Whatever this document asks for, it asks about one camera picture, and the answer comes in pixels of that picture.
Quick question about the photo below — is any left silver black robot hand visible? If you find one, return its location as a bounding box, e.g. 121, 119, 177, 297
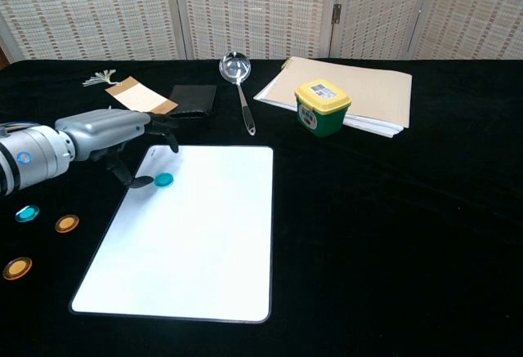
55, 108, 180, 190

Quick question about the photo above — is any teal disc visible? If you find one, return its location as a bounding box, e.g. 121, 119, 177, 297
15, 204, 41, 224
154, 172, 176, 189

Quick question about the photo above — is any orange disc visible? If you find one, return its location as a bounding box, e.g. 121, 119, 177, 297
54, 214, 81, 234
2, 256, 34, 282

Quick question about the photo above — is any white magnetic board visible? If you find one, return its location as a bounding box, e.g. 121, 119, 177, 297
68, 145, 275, 325

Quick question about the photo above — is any paper bookmark with tassel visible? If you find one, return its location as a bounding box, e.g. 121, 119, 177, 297
82, 69, 179, 115

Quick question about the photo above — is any black square pad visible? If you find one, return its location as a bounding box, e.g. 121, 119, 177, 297
167, 84, 218, 120

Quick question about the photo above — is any metal ladle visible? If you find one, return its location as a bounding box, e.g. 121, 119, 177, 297
218, 51, 257, 137

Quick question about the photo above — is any woven folding screen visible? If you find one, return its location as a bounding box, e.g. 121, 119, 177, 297
0, 0, 523, 64

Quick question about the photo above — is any green tub yellow lid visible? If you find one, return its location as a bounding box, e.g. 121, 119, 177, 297
293, 78, 353, 138

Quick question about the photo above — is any beige spiral notebook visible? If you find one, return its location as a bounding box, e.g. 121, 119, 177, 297
253, 56, 413, 139

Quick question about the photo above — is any black tablecloth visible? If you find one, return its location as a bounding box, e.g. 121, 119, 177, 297
0, 58, 523, 357

